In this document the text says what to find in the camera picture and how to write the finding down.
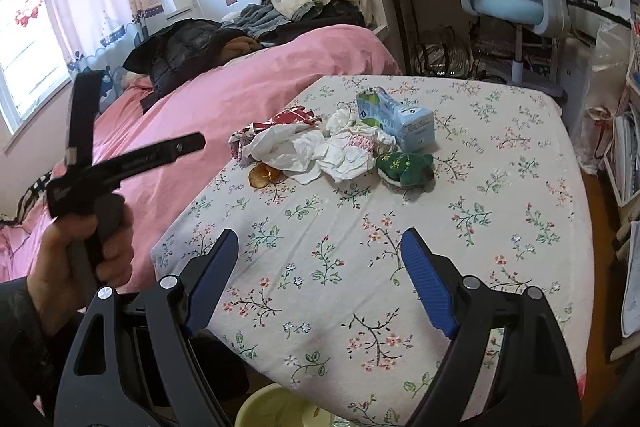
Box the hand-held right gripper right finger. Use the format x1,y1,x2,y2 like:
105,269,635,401
400,227,583,427

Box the blue and grey desk chair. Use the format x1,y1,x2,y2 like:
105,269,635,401
447,0,576,98

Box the brown cloth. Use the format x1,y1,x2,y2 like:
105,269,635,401
222,36,262,64

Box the pile of clothes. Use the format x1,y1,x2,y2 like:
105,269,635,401
220,0,366,42

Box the orange peel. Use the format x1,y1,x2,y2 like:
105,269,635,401
248,163,283,188

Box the blue milk carton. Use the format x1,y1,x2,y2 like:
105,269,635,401
356,88,436,152

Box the red snack wrapper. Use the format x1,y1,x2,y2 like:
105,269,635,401
228,106,321,160

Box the pale yellow bin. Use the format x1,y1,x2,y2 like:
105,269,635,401
235,383,346,427

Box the floral tablecloth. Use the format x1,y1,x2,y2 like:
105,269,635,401
150,74,596,427

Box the person's left hand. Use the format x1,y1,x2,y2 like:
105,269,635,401
26,197,135,338

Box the black puffer jacket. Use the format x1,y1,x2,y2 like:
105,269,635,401
122,19,261,100

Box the window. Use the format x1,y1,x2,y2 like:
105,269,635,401
0,0,73,138

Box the white storage rack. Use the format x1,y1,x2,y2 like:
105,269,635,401
600,57,640,358

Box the plaid cloth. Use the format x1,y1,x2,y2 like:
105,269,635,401
15,172,53,218

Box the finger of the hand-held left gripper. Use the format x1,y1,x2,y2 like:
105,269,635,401
75,133,207,182
66,71,113,166

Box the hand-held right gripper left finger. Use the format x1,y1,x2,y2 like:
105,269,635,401
54,228,240,427

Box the clear plastic bags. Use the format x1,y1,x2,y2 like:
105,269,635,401
415,27,516,82

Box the small white tissue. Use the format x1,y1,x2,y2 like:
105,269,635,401
325,107,361,135

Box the green wrapper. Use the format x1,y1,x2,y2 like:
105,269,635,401
376,151,435,188

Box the large white tissue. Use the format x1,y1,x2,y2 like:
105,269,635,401
242,124,346,185

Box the pink bed cover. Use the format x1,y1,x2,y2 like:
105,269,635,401
0,24,403,293

